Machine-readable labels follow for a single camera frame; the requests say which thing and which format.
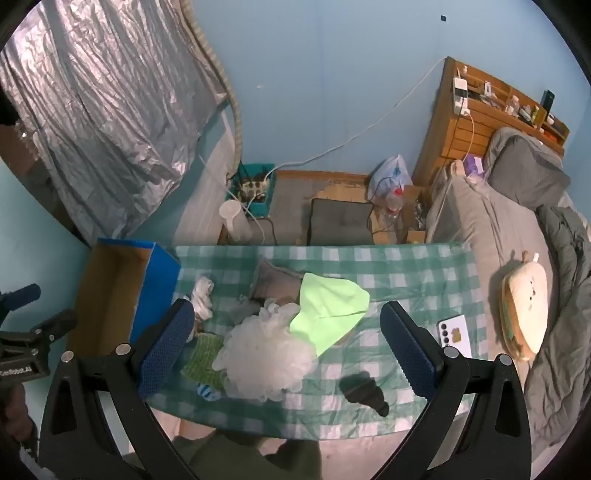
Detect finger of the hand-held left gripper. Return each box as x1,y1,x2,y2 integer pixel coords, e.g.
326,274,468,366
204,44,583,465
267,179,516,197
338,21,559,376
0,283,42,320
27,308,78,345

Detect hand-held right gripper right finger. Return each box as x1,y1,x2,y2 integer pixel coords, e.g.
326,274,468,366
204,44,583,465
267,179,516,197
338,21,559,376
379,300,532,480

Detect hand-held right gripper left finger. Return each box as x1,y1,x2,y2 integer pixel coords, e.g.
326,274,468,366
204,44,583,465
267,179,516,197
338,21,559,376
39,299,204,480

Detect green scrub cloth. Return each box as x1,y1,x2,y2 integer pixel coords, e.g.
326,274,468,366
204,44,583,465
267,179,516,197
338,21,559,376
181,333,232,384

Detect cardboard box with blue outside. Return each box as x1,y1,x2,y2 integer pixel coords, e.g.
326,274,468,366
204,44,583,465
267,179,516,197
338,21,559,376
67,237,182,365

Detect light green cloth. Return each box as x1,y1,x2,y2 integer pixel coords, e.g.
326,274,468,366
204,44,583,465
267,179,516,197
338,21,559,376
288,272,371,358

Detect white mesh bath pouf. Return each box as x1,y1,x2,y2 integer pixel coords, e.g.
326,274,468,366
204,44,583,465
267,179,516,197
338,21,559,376
213,299,319,401

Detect person's left forearm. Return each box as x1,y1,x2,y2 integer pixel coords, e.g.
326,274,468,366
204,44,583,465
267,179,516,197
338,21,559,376
0,383,40,467

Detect white smartphone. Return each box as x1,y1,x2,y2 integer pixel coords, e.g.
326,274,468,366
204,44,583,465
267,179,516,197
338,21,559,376
436,315,474,358

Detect white socks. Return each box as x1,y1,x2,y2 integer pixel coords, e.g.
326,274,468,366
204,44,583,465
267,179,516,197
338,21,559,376
187,273,215,324

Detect green checkered cloth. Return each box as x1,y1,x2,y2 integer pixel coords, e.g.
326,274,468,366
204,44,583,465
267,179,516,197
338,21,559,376
148,242,485,441

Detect grey fleece-lined slipper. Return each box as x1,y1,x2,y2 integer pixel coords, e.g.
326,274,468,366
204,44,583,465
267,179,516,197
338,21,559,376
249,259,305,305

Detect cream plush toy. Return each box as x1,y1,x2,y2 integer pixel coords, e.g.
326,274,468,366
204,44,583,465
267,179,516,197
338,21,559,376
501,251,550,363

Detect person's olive green clothing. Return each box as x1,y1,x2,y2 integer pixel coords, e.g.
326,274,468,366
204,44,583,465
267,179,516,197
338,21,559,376
173,427,324,480

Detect bed with grey sheet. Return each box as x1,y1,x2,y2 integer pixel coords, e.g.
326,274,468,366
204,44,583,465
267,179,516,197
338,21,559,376
427,164,561,370

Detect grey seat cushion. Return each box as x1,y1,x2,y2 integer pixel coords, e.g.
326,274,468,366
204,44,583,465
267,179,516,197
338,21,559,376
307,198,374,246

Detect clear plastic bottle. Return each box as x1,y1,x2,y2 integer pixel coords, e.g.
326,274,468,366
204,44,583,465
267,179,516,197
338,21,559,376
383,187,407,217

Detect small brown cardboard box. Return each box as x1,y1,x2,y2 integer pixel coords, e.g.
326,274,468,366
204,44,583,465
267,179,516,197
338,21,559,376
369,185,432,245

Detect grey duvet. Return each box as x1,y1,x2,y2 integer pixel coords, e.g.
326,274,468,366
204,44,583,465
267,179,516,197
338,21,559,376
524,203,591,448

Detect beige power strip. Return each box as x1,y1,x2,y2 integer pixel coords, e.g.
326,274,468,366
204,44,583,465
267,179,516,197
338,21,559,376
241,178,269,199

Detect white plastic bag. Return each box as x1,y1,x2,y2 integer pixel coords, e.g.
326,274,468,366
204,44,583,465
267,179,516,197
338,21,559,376
368,154,413,204

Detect teal plastic crate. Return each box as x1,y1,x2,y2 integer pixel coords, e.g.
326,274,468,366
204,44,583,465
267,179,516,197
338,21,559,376
229,162,277,217

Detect grey pillow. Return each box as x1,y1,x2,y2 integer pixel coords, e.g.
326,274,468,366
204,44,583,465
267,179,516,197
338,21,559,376
482,127,571,213

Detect wooden headboard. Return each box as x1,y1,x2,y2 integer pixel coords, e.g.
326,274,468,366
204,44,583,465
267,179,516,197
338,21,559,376
413,56,570,185

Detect silver foil curtain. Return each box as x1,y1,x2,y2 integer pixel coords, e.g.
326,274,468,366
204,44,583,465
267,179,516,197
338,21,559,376
0,0,232,241

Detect white power strip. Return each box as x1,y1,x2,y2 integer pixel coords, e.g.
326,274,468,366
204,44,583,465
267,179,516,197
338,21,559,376
452,76,471,116

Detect long white cable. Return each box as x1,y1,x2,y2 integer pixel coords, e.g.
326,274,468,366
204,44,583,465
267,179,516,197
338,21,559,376
265,56,448,185

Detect white charger cable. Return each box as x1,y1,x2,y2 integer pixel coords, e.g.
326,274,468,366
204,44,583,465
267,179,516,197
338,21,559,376
455,111,477,162

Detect beige ribbed hose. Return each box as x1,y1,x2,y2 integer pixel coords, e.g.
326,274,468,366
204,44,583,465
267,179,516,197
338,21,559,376
178,0,245,174

